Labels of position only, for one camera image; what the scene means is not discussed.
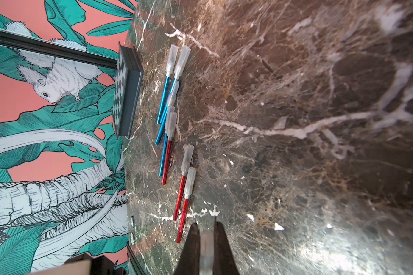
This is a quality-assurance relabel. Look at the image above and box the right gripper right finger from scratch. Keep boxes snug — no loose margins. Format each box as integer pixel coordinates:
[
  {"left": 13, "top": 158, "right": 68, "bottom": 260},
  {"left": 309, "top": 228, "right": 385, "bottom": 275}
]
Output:
[{"left": 213, "top": 221, "right": 240, "bottom": 275}]

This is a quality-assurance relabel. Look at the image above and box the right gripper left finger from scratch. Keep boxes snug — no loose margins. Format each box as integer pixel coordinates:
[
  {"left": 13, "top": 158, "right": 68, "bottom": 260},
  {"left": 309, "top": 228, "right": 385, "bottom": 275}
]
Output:
[{"left": 173, "top": 223, "right": 200, "bottom": 275}]

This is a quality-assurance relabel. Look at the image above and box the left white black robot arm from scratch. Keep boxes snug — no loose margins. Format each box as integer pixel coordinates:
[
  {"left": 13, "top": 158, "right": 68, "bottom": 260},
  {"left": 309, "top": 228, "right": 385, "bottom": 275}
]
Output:
[{"left": 31, "top": 254, "right": 128, "bottom": 275}]

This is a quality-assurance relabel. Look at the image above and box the blue knife far top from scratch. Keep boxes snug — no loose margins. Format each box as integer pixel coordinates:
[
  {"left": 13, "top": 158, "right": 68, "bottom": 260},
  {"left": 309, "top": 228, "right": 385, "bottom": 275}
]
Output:
[{"left": 157, "top": 45, "right": 179, "bottom": 124}]

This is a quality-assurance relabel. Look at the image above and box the black white checkerboard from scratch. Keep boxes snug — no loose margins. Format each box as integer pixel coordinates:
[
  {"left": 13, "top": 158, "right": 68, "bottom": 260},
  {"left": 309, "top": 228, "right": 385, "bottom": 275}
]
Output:
[{"left": 112, "top": 45, "right": 144, "bottom": 138}]

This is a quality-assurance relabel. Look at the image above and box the red knife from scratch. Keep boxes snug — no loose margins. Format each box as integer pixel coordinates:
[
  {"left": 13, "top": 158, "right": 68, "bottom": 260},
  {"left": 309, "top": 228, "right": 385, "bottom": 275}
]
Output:
[
  {"left": 162, "top": 112, "right": 178, "bottom": 185},
  {"left": 173, "top": 144, "right": 194, "bottom": 221},
  {"left": 176, "top": 167, "right": 196, "bottom": 244}
]

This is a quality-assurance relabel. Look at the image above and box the left black frame post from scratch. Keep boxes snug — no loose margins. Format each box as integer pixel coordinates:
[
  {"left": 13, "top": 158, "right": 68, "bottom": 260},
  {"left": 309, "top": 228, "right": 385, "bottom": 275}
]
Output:
[{"left": 0, "top": 29, "right": 117, "bottom": 69}]

